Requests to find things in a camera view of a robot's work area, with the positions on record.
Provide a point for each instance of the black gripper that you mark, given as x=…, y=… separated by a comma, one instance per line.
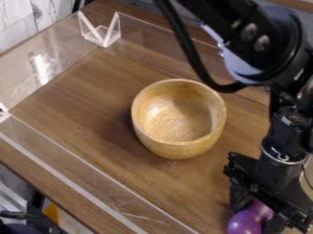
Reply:
x=272, y=180

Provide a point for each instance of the purple toy eggplant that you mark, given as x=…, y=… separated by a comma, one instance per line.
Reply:
x=250, y=220

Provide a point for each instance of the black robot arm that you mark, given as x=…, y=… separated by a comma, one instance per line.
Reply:
x=267, y=53

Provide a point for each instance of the brown wooden bowl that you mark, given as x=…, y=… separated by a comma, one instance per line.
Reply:
x=179, y=118

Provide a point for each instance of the black clamp with bolt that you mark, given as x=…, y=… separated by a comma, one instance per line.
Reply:
x=42, y=222

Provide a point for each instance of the clear acrylic tray wall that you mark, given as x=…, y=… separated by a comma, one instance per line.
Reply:
x=68, y=137

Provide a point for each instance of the clear acrylic corner bracket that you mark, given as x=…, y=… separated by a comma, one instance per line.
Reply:
x=101, y=35

